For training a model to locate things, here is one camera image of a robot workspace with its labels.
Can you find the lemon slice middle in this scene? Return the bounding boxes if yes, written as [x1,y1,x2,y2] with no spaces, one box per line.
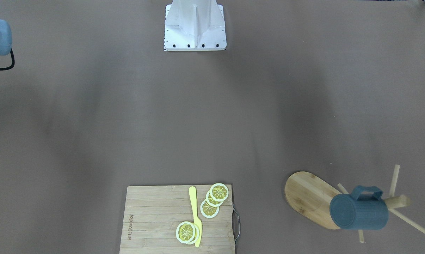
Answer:
[205,190,223,207]

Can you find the wooden cutting board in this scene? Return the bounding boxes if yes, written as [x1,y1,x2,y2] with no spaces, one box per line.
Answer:
[119,184,240,254]

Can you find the dark teal mug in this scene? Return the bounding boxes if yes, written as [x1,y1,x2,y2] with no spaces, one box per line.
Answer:
[329,185,389,230]

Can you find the lemon slice lower stack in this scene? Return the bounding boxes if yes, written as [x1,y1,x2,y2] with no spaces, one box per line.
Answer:
[200,199,220,218]

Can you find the wooden cup storage rack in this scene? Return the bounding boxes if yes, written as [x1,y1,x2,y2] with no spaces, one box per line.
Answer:
[284,164,425,243]

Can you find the yellow plastic knife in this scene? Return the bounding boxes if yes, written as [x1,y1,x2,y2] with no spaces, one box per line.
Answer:
[189,186,203,248]

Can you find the white pedestal column base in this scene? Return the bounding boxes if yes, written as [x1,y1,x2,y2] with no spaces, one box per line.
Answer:
[163,0,227,52]

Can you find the lemon slice near knife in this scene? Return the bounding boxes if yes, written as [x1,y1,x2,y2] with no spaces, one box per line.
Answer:
[175,221,200,245]

